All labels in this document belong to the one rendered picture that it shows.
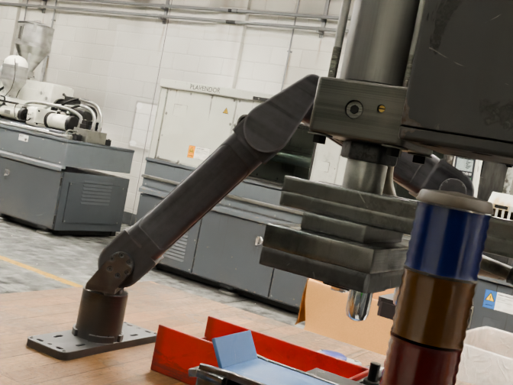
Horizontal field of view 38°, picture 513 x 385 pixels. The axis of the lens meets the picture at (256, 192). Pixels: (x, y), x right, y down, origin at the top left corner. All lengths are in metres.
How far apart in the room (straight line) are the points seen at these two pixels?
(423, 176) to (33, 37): 8.27
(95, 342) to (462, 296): 0.71
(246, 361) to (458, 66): 0.36
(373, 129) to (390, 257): 0.11
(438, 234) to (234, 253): 5.77
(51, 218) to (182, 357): 6.66
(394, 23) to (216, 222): 5.64
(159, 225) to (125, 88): 8.83
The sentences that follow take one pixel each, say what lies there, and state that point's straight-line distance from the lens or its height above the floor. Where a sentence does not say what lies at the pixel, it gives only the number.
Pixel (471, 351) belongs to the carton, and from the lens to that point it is 2.94.
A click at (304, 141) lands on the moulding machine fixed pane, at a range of 5.89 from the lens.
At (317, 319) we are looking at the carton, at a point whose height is 0.57.
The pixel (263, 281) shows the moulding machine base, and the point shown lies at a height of 0.20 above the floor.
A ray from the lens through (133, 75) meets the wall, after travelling 9.76.
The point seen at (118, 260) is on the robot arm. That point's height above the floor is 1.02.
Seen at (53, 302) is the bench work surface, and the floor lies 0.90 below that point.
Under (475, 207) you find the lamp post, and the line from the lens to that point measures 0.38.
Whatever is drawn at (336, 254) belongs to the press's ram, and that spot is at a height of 1.13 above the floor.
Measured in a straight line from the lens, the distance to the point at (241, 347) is 0.77.
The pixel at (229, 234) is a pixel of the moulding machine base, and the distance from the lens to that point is 6.17.
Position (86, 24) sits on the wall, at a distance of 10.52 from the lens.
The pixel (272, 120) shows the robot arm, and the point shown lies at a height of 1.24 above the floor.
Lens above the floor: 1.20
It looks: 3 degrees down
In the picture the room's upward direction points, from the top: 11 degrees clockwise
